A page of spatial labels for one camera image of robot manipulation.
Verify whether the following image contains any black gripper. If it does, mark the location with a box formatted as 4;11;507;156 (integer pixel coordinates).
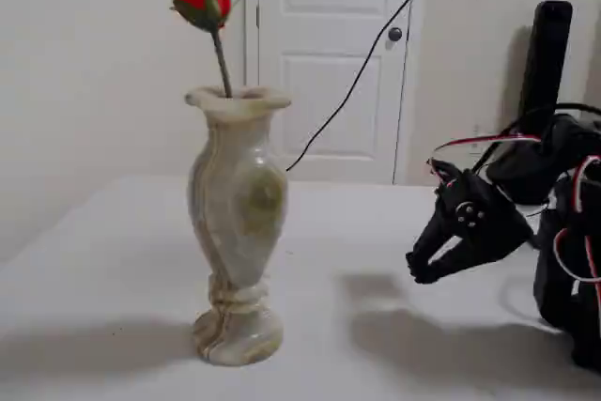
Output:
405;168;535;285

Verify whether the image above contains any cream marble onyx vase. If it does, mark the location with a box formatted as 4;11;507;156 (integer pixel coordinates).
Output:
183;85;292;367

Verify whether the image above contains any white panel door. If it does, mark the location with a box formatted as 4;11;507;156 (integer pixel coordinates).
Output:
243;0;424;185

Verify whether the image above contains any tall black stand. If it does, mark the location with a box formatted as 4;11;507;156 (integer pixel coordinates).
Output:
518;0;574;139

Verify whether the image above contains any white wall outlet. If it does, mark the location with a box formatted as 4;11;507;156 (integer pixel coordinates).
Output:
469;124;485;156

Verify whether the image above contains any long black camera cable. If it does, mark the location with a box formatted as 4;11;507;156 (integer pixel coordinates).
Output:
285;0;445;173

